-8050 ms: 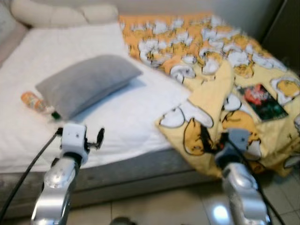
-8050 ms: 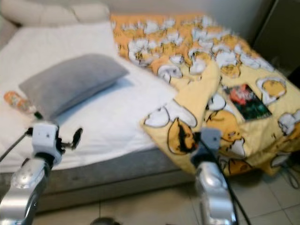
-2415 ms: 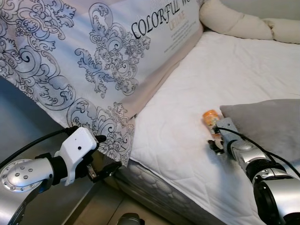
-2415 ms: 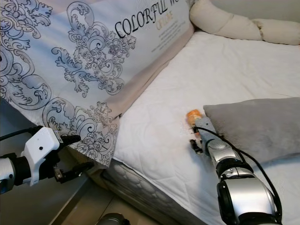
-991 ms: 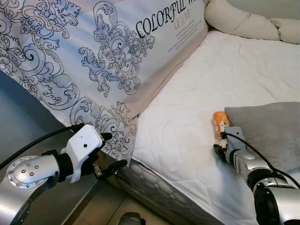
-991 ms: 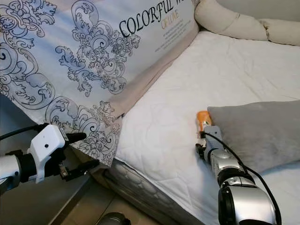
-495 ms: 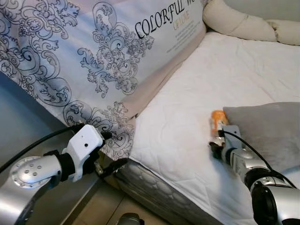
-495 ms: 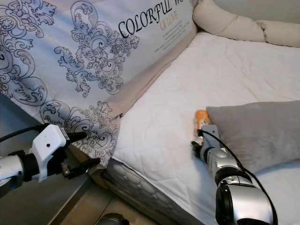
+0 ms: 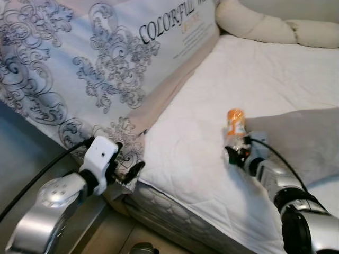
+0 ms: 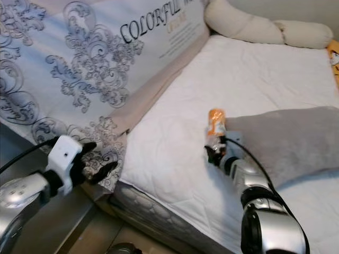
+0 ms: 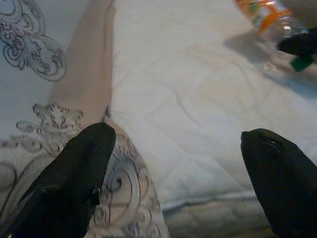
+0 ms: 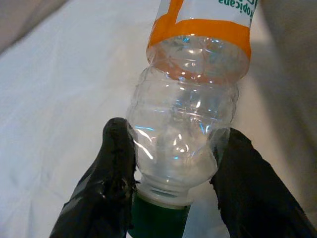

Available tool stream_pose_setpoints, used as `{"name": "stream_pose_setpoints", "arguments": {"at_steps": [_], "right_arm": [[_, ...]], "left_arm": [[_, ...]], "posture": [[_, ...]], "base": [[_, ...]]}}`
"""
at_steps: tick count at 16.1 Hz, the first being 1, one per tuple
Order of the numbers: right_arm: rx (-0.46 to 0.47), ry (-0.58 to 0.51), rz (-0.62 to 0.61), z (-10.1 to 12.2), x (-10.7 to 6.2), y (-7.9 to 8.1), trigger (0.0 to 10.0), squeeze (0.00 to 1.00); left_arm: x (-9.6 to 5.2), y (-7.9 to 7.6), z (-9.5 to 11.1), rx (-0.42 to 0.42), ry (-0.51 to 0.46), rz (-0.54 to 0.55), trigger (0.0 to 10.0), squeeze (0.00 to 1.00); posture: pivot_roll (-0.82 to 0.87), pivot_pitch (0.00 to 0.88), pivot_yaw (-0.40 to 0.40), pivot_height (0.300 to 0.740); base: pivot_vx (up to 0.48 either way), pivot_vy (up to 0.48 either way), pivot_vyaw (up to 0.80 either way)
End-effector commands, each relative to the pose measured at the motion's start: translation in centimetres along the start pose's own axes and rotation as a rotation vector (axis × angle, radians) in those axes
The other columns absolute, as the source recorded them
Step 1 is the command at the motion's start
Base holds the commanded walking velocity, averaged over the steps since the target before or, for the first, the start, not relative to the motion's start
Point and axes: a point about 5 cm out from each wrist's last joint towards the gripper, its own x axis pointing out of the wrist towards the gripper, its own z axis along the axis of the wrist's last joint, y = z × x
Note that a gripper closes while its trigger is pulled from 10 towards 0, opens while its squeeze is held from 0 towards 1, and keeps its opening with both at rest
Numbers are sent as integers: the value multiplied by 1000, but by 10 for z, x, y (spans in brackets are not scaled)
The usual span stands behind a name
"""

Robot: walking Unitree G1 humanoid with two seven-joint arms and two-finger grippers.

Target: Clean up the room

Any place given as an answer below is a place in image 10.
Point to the yellow cartoon print blanket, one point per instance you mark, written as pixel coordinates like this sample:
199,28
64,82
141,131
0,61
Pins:
334,58

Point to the dark robot foot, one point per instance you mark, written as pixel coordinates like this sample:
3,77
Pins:
124,248

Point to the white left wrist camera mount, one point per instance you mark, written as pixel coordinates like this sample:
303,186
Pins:
63,153

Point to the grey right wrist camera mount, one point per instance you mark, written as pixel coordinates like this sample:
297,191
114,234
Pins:
234,145

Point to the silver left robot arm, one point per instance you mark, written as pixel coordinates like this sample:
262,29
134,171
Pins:
21,206

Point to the grey quilted mattress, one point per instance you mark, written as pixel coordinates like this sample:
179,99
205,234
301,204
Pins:
148,211

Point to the white quilted mattress pad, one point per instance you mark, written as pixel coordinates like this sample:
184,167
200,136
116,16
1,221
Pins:
190,79

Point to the beige bolster pillow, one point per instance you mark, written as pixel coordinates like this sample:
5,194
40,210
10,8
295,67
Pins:
238,24

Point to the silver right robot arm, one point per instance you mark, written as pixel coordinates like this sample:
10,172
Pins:
270,222

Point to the white ornament print headboard cushion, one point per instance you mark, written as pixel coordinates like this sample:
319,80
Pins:
100,63

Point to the orange drink bottle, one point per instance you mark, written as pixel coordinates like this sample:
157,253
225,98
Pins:
216,121

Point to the grey plush pillow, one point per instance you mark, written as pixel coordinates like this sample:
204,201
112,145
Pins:
286,137

